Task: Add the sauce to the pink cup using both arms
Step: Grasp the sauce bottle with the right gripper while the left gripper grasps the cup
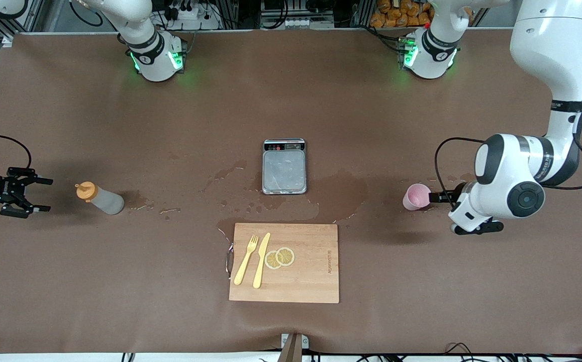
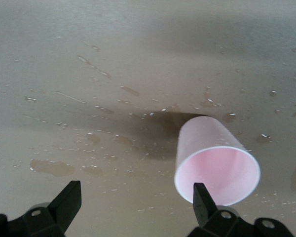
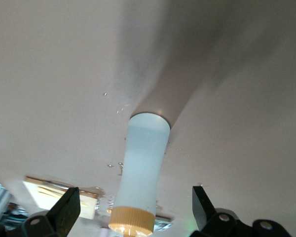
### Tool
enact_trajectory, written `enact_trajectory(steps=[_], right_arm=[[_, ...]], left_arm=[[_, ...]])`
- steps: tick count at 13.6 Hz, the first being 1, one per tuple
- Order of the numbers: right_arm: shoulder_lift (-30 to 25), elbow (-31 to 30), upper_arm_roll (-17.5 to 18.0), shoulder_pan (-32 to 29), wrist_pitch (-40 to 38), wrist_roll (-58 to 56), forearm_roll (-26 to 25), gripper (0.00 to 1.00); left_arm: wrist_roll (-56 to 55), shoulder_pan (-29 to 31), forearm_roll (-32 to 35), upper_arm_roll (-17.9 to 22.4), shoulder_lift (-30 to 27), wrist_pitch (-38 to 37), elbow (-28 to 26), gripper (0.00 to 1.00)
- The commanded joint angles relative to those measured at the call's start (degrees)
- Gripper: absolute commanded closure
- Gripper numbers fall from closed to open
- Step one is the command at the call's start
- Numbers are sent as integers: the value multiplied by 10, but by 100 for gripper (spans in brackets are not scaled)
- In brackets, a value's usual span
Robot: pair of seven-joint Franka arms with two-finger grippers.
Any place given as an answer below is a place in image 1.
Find pink plastic cup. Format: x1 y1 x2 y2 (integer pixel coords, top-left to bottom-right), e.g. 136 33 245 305
403 183 432 211

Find translucent sauce bottle orange cap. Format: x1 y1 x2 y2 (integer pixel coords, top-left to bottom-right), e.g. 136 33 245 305
75 182 125 216

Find brown table cloth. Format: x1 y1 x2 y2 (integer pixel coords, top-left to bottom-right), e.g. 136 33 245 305
0 29 582 355

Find wooden cutting board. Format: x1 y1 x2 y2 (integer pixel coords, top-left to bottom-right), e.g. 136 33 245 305
226 223 340 304

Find silver kitchen scale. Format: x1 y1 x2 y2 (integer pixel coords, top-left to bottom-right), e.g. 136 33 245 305
262 139 308 196

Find orange snack packets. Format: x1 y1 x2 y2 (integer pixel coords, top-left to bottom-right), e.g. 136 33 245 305
370 0 435 29

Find yellow plastic knife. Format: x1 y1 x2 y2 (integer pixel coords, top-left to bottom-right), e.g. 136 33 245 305
252 232 271 290

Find yellow plastic fork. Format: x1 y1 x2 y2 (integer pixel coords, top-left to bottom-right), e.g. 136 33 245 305
234 234 260 286

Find white power strip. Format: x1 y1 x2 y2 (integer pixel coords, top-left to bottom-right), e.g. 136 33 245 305
168 4 221 30

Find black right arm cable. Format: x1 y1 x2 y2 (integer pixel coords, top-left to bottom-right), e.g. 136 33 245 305
0 134 32 171

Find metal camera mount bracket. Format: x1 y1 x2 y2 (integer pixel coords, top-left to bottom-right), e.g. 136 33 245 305
280 333 310 362

